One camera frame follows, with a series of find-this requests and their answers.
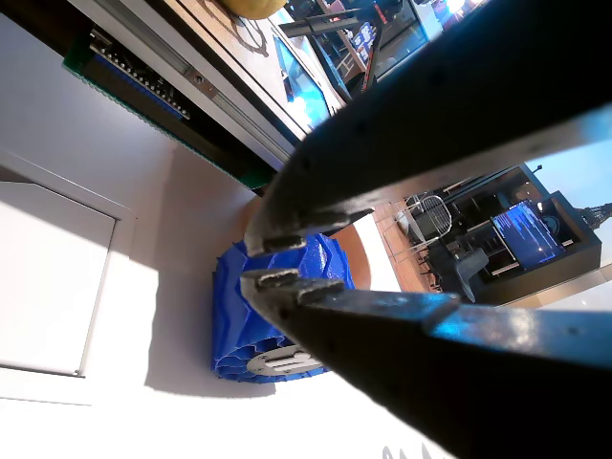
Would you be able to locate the brown paper bowl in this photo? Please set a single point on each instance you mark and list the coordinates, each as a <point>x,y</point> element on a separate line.
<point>358,258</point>

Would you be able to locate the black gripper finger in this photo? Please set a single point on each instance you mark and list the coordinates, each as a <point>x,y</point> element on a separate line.
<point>454,373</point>
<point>430,119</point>

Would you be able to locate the yellow ball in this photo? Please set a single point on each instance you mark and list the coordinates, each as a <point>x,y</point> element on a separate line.
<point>253,7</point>

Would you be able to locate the white paper sheet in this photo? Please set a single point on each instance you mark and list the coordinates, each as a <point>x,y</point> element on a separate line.
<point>48,277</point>

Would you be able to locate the computer monitor blue screen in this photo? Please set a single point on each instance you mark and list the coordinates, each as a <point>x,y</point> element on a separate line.
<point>526,234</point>

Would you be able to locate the blue rover wheel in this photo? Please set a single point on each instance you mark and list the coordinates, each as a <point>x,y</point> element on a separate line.
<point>282,311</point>

